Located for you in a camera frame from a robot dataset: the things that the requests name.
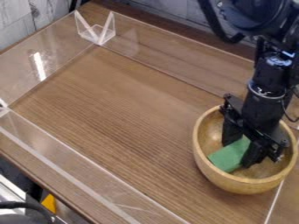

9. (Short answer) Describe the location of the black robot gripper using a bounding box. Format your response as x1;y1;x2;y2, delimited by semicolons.
219;80;291;168

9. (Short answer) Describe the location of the green rectangular block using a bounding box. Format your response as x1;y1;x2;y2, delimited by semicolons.
209;136;251;173

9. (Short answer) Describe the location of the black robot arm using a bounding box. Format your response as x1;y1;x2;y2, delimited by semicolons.
198;0;299;168

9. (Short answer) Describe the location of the brown wooden bowl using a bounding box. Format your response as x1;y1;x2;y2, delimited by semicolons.
191;106;299;195

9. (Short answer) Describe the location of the yellow label sticker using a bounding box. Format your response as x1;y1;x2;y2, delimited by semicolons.
42;194;58;213

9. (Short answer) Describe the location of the clear acrylic front wall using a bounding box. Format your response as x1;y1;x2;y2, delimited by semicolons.
0;99;190;224

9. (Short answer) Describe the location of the clear acrylic corner bracket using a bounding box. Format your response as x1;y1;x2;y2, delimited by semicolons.
74;11;117;46

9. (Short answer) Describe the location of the black cable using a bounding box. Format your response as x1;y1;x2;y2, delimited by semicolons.
0;200;56;224

